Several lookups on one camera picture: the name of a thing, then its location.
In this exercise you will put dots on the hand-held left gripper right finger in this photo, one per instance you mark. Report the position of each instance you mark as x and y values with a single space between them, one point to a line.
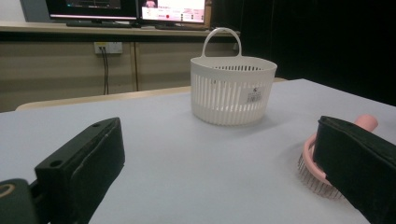
361 161

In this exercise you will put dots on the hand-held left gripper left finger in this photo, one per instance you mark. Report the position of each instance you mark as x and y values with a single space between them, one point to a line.
84 165

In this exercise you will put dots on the white slotted plastic basket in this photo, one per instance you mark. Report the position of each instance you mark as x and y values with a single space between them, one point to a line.
227 105

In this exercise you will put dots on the black curtain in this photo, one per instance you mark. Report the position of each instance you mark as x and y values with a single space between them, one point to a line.
327 40

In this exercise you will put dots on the wooden desk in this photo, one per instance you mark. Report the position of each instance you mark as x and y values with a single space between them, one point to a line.
46 28

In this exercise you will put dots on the black keyboard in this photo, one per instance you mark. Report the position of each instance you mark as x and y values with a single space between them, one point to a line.
180 27
99 24

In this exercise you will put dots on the dark computer monitor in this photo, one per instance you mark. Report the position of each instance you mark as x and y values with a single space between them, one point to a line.
90 9

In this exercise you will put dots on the bright computer monitor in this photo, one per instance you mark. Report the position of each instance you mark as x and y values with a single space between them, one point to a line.
174 11

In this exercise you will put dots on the white wall power outlet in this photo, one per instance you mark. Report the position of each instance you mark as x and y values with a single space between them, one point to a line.
113 47

